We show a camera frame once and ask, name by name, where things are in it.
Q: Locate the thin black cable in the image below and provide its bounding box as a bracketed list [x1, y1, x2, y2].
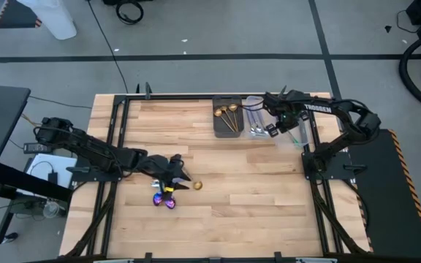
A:
[27, 95, 93, 110]

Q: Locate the black metal table frame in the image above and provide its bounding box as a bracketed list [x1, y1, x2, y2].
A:
[59, 83, 371, 263]

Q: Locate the black desk leg frame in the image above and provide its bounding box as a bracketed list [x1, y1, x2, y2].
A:
[0, 162, 73, 245]

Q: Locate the coiled black cable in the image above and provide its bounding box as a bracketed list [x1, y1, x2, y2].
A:
[114, 0, 145, 26]

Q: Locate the large hazard striped black mat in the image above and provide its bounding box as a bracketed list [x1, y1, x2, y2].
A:
[345, 128, 421, 260]

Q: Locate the long black floor cable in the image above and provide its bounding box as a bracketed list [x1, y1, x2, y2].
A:
[87, 0, 129, 94]

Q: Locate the dark grey plastic bin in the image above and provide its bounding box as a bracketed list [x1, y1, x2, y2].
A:
[212, 95, 244, 139]

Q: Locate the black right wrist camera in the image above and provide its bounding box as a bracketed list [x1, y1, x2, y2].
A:
[263, 91, 281, 113]

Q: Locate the black power strip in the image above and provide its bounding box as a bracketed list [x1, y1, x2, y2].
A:
[23, 142, 53, 154]

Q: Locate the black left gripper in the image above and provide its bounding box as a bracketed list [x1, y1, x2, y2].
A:
[145, 155, 193, 191]

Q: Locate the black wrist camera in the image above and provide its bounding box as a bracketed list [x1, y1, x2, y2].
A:
[169, 153, 183, 169]
[263, 91, 281, 113]

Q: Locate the black right camera cable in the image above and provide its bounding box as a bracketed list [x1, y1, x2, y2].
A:
[240, 103, 270, 111]

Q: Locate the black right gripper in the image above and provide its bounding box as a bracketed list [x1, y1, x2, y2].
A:
[266, 91, 311, 138]

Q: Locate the white board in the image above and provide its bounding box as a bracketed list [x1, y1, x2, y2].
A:
[25, 153, 78, 198]

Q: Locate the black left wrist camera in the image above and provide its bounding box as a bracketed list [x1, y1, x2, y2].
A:
[169, 153, 183, 169]

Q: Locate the small hazard striped black mat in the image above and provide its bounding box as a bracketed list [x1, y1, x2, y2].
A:
[0, 0, 43, 29]

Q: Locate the clear plastic cup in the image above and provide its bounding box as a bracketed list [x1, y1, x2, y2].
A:
[42, 200, 61, 219]

